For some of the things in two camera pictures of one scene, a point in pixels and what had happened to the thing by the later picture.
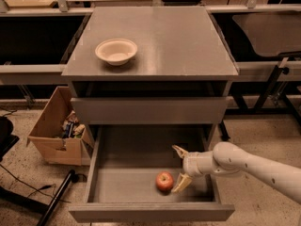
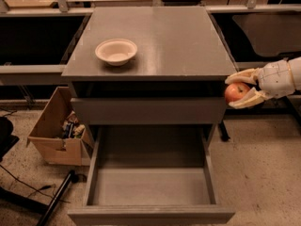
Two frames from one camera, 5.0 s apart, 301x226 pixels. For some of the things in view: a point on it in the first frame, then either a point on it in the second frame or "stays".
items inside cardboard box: x=71 y=128 stays
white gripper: x=190 y=165 -> x=275 y=78
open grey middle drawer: x=134 y=171 stays
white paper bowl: x=116 y=51 stays
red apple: x=165 y=182 -> x=234 y=91
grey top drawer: x=189 y=110 stays
